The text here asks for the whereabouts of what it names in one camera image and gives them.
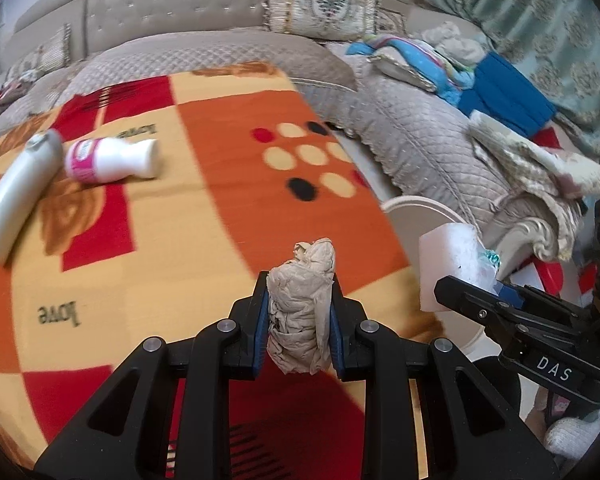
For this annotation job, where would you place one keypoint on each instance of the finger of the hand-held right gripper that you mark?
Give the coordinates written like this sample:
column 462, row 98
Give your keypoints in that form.
column 480, row 305
column 550, row 312

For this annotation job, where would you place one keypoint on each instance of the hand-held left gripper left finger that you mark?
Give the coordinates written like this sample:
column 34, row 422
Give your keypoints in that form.
column 262, row 330

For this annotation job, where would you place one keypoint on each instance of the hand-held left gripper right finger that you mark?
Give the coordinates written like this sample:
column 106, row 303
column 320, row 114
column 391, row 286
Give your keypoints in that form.
column 336, row 335

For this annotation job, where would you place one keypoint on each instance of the beige tissue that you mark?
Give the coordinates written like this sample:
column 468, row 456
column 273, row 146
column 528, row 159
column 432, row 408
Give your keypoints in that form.
column 300, row 310

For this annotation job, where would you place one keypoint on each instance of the small teal wrapper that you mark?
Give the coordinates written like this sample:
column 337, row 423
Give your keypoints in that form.
column 491, row 260

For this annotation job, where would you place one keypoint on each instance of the white tissue sheet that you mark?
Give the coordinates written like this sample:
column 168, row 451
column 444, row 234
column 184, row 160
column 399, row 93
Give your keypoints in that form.
column 445, row 260

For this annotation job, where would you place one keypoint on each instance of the cream round bin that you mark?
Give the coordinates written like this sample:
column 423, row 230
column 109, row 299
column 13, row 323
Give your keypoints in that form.
column 420, row 204

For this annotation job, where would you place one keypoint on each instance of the person's right hand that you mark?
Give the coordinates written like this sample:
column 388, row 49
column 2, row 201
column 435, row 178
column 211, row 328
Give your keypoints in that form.
column 570, row 437

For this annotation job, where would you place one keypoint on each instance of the red and white bag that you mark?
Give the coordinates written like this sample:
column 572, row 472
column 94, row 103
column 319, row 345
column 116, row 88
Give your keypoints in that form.
column 552, row 272

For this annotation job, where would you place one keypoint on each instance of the cream quilted throw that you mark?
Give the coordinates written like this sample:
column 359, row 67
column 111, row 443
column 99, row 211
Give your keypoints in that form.
column 530, row 160

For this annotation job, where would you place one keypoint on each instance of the orange red printed blanket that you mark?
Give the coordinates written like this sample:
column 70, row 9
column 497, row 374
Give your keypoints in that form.
column 205, row 160

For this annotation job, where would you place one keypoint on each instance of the folded dark blue cloth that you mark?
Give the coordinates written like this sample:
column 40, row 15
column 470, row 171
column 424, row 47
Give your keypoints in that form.
column 500, row 90

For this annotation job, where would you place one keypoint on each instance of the white bottle with pink label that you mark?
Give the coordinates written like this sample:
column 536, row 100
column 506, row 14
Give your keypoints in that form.
column 115, row 157

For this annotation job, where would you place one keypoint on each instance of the colourful blue cloth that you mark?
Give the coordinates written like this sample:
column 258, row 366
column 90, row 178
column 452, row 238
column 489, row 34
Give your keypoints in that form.
column 430, row 60

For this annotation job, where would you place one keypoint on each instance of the beige crumpled cloth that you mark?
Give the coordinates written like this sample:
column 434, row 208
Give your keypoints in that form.
column 455, row 45

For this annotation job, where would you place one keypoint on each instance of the white plastic tube bottle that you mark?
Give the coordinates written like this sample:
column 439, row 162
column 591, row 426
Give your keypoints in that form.
column 15, row 195

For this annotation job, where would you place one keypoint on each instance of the teal patterned curtain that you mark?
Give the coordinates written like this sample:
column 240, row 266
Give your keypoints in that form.
column 530, row 20

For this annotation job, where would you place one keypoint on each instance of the small patterned cushion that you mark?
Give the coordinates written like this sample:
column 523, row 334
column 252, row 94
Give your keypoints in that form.
column 392, row 22

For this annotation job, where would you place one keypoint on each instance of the embroidered medallion cushion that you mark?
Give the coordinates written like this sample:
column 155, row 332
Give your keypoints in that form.
column 325, row 0

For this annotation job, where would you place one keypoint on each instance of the grey tufted sofa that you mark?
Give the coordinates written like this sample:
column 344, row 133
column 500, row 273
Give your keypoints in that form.
column 155, row 10

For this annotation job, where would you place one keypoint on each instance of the pile of clothes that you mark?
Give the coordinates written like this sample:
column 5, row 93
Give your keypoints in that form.
column 10, row 92

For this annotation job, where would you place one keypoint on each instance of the beige fringed cushion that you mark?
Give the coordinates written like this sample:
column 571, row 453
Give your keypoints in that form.
column 50, row 50

